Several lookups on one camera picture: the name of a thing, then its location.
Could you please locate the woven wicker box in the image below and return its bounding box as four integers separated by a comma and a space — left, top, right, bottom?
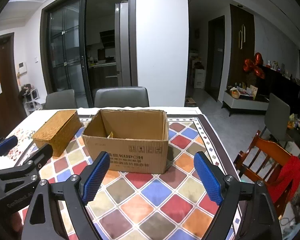
32, 109, 82, 157

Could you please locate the brown entrance door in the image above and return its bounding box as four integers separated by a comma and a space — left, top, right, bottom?
0, 33, 26, 138

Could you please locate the red wooden chair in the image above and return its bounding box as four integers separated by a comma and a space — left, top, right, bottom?
234, 131, 300, 218

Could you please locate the grey dining chair left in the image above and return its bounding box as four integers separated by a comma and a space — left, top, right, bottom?
43, 89, 77, 110

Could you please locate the grey dining chair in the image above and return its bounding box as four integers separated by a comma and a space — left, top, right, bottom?
94, 87, 149, 108
43, 89, 77, 110

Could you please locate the white intercom panel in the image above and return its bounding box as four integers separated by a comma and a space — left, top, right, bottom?
18, 62, 27, 75

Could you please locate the grey chair right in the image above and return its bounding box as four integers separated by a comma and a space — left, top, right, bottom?
260, 93, 291, 142

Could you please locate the open cardboard box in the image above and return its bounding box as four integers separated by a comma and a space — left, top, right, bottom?
82, 109, 168, 174

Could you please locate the grey dining chair centre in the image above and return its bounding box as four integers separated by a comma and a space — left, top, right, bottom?
94, 87, 149, 108

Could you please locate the white low cabinet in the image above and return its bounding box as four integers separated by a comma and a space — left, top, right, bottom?
221, 92, 269, 116

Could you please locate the glass sliding door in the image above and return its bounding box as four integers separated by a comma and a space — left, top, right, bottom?
40, 0, 93, 108

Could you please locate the red foil balloon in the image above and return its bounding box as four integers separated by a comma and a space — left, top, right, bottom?
243, 52, 264, 79

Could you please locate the dark wooden wardrobe door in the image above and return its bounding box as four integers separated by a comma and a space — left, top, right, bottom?
227, 4, 255, 86

